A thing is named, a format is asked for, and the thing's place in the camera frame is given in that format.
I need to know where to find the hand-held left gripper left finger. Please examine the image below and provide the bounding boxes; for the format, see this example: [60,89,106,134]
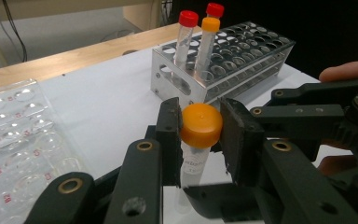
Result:
[103,96,183,224]

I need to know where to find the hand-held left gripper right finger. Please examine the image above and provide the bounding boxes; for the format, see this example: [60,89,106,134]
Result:
[218,97,358,224]

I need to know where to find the orange-capped test tube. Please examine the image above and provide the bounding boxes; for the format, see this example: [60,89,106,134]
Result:
[173,103,224,216]
[195,17,222,80]

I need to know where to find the perforated metal tube rack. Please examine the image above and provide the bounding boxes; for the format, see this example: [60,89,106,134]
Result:
[150,21,296,109]

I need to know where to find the red-capped test tube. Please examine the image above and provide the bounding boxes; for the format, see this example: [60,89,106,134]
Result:
[173,9,200,71]
[205,2,226,21]

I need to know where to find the clear acrylic tube rack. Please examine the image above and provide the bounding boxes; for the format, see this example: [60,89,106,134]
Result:
[0,78,87,224]

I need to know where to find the white table board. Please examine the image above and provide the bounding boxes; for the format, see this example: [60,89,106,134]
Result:
[38,36,355,224]

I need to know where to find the wooden table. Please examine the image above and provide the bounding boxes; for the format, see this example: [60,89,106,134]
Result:
[0,22,201,93]

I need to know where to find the black hanging cable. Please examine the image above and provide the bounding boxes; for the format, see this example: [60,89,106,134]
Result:
[0,0,29,63]

